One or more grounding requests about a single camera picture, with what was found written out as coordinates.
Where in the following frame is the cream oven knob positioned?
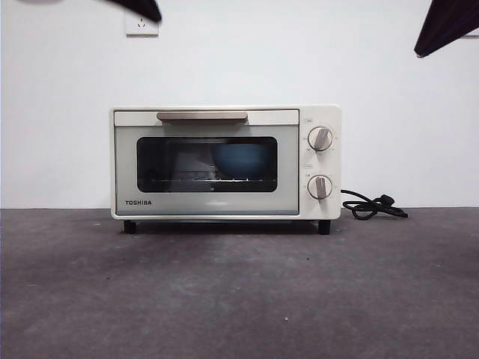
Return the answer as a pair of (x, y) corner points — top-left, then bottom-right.
(307, 126), (335, 153)
(307, 174), (333, 200)

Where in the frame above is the glass oven door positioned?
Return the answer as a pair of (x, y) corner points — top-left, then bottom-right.
(113, 109), (300, 217)

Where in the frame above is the metal wire oven rack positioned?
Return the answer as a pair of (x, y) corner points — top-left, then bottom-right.
(148, 175), (277, 185)

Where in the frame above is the cream Toshiba toaster oven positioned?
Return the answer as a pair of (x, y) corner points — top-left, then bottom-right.
(110, 104), (343, 222)

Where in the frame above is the black oven power cable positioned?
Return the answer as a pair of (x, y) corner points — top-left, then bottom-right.
(339, 188), (409, 220)

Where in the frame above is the blue ribbed bowl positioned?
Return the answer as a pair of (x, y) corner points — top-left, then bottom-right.
(212, 144), (271, 177)

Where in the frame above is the tan oven door handle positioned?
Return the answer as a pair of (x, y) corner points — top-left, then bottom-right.
(156, 111), (248, 123)

